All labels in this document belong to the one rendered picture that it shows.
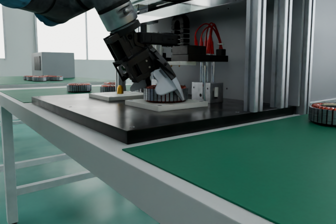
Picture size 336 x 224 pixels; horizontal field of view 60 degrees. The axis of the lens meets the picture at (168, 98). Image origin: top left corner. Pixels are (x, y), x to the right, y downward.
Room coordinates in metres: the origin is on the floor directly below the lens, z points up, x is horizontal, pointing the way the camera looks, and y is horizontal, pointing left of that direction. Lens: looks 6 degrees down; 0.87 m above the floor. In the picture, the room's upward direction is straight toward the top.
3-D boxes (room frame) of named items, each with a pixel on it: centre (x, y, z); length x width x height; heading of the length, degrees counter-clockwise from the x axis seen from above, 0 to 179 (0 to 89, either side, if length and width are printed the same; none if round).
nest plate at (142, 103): (0.73, 0.01, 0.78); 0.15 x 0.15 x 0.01; 37
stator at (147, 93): (0.73, 0.01, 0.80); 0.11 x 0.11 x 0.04
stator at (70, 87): (1.37, 0.42, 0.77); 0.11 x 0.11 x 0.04
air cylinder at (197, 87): (0.81, -0.11, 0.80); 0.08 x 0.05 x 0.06; 37
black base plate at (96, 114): (0.83, 0.07, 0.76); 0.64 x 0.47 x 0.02; 37
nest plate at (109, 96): (0.92, 0.15, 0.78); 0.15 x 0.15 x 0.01; 37
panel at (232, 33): (0.98, -0.12, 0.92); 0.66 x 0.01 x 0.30; 37
